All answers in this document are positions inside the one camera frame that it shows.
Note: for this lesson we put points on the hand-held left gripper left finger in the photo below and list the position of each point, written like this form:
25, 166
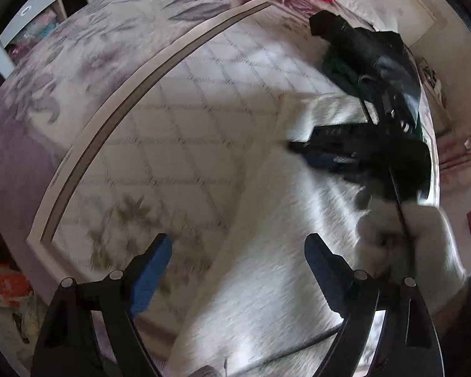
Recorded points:
153, 275

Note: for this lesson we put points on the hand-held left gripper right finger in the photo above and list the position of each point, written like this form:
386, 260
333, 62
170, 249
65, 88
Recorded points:
322, 271

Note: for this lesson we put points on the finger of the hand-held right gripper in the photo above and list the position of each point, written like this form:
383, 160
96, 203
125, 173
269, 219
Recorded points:
322, 161
329, 135

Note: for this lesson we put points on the white tweed jacket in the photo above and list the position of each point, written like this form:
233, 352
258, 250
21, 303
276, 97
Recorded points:
282, 243

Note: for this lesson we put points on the person's right hand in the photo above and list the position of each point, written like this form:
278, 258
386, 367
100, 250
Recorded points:
428, 251

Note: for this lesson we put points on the dark green garment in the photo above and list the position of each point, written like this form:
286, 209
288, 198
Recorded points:
339, 74

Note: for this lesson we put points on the white nightstand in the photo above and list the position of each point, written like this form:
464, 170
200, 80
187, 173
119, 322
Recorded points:
435, 86

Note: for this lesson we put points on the black leather jacket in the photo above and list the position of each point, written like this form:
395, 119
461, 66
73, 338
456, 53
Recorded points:
376, 51

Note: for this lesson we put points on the white pillow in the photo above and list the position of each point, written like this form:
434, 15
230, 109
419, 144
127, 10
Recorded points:
361, 8

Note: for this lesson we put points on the white bed headboard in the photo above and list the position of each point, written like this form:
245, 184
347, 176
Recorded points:
420, 23

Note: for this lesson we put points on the plastic bags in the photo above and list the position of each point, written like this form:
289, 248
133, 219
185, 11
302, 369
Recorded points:
8, 286

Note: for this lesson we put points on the white quilted mat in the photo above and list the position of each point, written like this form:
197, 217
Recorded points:
161, 125

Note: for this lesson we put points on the purple floral blanket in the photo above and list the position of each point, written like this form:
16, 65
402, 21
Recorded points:
102, 39

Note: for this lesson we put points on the white wardrobe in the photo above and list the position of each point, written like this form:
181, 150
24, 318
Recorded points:
35, 19

